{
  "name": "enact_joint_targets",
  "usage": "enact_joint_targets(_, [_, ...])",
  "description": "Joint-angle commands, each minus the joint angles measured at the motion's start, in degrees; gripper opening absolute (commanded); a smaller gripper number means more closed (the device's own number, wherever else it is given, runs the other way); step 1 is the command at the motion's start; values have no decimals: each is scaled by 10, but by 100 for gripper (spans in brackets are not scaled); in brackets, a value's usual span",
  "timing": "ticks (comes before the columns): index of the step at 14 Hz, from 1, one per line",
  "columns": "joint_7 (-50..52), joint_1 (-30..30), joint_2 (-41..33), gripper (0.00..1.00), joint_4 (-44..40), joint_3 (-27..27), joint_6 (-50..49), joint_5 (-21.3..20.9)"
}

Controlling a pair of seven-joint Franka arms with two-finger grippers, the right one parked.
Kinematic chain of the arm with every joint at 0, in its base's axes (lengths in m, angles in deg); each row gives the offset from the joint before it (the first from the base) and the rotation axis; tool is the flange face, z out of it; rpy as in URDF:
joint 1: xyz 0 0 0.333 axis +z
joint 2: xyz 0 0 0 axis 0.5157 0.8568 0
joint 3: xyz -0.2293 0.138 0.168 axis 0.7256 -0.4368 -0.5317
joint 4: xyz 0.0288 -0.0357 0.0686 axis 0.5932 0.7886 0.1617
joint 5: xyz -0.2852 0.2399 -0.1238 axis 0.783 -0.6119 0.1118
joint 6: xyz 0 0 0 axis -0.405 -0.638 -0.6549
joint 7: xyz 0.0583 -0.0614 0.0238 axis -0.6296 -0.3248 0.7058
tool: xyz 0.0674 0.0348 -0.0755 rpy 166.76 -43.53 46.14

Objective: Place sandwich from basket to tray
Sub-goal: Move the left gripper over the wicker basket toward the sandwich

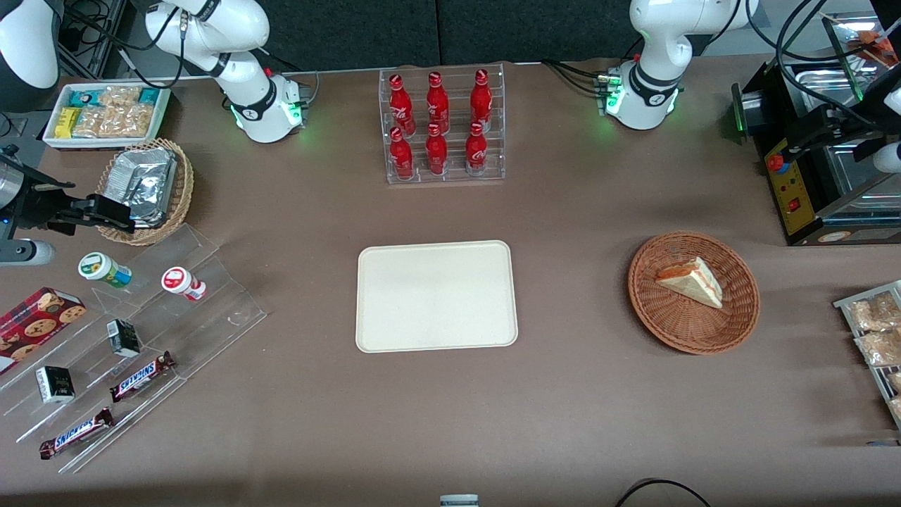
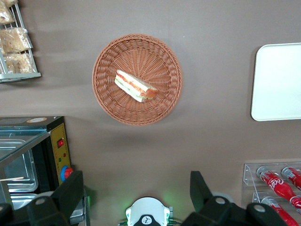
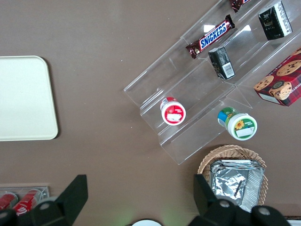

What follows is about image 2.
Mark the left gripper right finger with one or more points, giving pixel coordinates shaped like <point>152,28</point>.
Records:
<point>200,190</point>

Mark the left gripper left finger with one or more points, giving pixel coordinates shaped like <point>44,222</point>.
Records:
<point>70,188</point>

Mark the triangle sandwich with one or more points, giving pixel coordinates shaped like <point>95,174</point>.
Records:
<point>131,83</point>

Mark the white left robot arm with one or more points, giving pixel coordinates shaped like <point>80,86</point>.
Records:
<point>147,209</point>

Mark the cream plastic tray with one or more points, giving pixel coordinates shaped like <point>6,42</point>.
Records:
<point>277,82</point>

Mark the brown wicker basket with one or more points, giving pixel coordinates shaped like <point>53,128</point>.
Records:
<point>152,58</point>

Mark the steel pan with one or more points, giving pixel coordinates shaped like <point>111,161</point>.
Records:
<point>77,212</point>
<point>26,169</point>

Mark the clear acrylic bottle rack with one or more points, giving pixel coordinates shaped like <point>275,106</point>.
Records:
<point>249,174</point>

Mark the black glass food warmer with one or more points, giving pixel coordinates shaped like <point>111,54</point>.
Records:
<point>60,131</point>

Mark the wooden skewer stick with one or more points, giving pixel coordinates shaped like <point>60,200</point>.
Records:
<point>11,179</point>

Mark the red cola bottle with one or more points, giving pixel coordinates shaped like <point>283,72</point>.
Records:
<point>277,209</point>
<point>292,176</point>
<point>275,184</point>

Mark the clear bag of pastries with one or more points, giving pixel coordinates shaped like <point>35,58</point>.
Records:
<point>14,40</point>
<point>20,63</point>
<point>8,2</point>
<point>5,15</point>

